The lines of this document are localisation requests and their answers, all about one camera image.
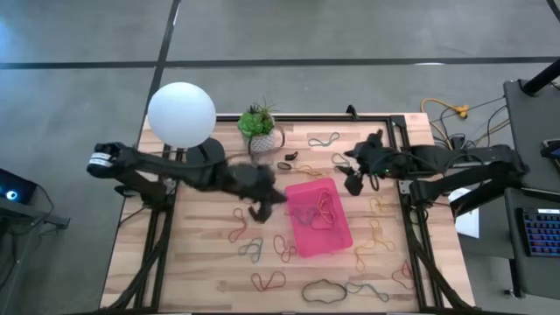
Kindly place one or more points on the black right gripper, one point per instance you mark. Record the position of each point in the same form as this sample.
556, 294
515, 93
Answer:
380, 159

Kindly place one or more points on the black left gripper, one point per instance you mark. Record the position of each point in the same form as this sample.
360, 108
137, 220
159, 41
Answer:
249, 181

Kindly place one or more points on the red rubber band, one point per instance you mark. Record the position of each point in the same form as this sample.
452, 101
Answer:
245, 219
252, 280
392, 275
275, 245

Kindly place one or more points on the pink translucent plastic bin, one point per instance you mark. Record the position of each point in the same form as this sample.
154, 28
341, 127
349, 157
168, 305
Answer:
332, 242

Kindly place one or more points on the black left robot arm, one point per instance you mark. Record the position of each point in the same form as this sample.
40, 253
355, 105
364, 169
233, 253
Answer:
153, 163

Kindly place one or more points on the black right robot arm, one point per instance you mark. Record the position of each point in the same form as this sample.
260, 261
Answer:
459, 159

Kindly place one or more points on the black clamp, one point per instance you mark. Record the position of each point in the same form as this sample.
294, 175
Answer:
351, 111
127, 190

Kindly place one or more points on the green plant in patterned pot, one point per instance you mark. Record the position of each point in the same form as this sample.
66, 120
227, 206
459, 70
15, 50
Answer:
256, 124

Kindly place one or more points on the white paper sheet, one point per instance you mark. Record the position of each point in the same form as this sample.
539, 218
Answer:
468, 223

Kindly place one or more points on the white globe lamp black stand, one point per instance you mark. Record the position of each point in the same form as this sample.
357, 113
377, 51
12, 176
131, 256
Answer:
181, 114

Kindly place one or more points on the grey side desk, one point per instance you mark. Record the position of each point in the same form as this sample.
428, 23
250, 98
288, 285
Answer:
531, 131

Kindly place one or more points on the backlit black keyboard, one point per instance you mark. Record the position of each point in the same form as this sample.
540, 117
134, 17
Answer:
542, 232

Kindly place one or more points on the black pole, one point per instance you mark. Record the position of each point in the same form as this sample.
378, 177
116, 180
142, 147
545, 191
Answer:
540, 79

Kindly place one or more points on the black computer box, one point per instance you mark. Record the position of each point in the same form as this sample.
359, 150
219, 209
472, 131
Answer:
17, 184

